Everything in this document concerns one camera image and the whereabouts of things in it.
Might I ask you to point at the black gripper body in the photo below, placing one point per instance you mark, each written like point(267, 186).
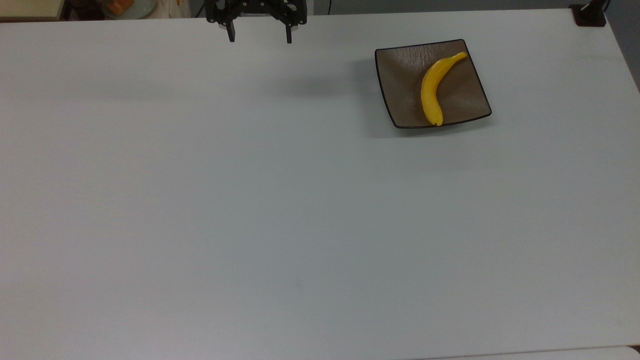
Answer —
point(257, 6)

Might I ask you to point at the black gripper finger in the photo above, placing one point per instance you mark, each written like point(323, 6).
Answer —
point(295, 15)
point(220, 15)

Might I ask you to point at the yellow banana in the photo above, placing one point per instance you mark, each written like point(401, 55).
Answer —
point(432, 85)

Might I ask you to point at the brown square ceramic plate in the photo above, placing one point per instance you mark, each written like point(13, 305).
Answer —
point(400, 85)

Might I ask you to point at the white plastic bag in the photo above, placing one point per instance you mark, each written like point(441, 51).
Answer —
point(175, 8)

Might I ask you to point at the bowl with orange items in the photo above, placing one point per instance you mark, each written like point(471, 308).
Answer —
point(127, 7)

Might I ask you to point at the beige wooden furniture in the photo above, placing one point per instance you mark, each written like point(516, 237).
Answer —
point(30, 9)

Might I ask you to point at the black table clamp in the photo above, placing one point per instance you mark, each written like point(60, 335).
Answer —
point(590, 14)

